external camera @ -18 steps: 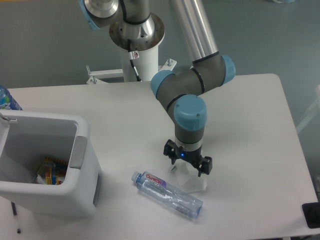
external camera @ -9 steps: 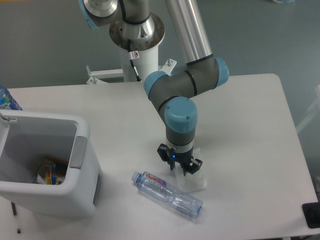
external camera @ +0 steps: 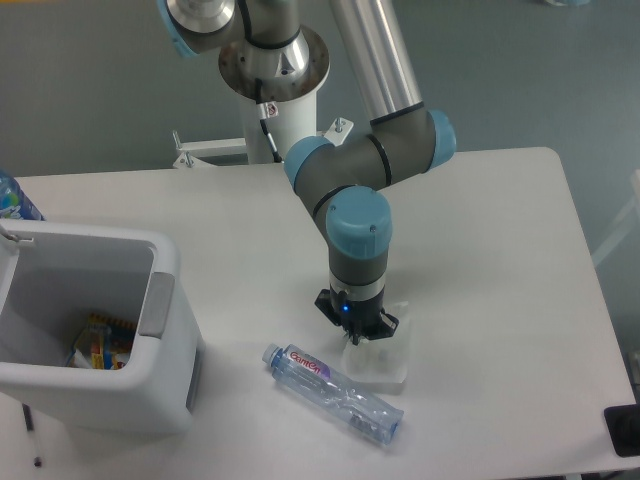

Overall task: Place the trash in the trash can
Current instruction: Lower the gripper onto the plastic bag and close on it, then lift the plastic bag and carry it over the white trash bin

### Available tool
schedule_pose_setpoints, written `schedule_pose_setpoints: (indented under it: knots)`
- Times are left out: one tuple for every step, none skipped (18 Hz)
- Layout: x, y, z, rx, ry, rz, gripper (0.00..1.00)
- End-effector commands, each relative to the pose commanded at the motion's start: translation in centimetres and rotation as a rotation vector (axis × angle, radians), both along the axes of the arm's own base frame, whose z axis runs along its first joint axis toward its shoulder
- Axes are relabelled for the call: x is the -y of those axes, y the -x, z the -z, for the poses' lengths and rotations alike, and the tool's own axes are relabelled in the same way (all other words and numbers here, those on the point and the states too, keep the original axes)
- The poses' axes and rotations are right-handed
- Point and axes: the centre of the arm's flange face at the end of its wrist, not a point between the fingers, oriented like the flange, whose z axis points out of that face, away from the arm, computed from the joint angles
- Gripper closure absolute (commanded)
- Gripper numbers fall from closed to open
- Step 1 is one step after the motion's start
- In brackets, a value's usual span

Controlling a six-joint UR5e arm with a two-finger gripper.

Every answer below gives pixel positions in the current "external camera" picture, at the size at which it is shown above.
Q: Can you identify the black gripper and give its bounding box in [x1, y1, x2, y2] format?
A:
[314, 289, 399, 345]

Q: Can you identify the clear plastic bag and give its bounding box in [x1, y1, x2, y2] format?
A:
[340, 302, 413, 395]

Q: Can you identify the clear plastic water bottle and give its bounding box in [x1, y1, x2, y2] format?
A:
[262, 344, 404, 445]

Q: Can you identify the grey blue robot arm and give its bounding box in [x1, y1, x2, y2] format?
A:
[157, 1, 456, 342]

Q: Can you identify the white trash can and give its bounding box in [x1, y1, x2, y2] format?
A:
[1, 219, 204, 434]

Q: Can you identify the colourful snack wrapper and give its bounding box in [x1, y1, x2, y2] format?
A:
[65, 313, 137, 371]

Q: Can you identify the black device at edge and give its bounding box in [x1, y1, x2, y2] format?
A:
[604, 404, 639, 458]

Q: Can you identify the black pen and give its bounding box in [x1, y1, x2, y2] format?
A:
[22, 404, 43, 468]

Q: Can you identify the blue labelled bottle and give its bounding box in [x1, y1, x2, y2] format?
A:
[1, 170, 46, 221]

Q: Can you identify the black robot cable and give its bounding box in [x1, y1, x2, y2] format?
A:
[252, 77, 285, 164]

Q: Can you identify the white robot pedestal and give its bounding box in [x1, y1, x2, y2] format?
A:
[173, 25, 354, 169]

